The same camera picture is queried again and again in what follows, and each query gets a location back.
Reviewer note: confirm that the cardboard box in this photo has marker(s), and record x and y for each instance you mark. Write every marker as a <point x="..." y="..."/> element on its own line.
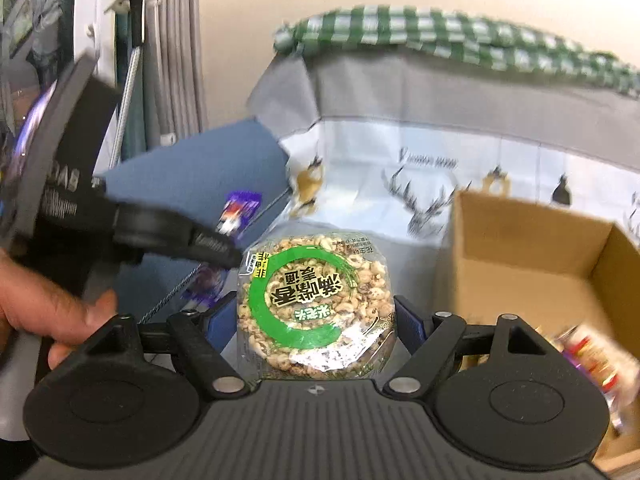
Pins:
<point x="525" y="240"/>

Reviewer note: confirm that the red foil packet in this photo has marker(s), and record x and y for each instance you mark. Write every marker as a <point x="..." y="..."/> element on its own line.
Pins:
<point x="595" y="360"/>

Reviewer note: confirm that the dark wall poster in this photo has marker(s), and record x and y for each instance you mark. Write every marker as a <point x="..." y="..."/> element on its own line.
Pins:
<point x="30" y="10"/>

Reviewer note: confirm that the person's left hand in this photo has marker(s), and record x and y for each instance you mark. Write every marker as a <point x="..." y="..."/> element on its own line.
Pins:
<point x="35" y="305"/>

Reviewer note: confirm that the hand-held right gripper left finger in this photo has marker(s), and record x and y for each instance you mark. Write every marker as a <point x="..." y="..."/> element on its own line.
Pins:
<point x="222" y="320"/>

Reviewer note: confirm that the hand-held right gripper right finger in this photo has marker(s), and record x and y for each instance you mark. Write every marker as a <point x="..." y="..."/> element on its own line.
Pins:
<point x="410" y="325"/>

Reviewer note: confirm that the round puffed rice cake packet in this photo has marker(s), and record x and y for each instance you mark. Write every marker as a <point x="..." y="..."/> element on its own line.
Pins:
<point x="310" y="300"/>

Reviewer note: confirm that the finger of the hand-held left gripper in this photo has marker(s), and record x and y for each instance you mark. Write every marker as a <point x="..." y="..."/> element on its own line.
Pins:
<point x="215" y="250"/>

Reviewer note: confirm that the purple snack packet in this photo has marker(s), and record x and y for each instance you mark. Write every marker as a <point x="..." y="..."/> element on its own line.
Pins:
<point x="237" y="215"/>

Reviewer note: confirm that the grey curtain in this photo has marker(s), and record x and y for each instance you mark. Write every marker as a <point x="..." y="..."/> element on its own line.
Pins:
<point x="175" y="60"/>

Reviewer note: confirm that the grey deer-print cloth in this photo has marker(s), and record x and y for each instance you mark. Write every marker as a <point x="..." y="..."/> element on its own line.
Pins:
<point x="400" y="95"/>

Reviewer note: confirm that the green checked cloth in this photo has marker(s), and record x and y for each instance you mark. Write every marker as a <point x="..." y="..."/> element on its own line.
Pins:
<point x="400" y="25"/>

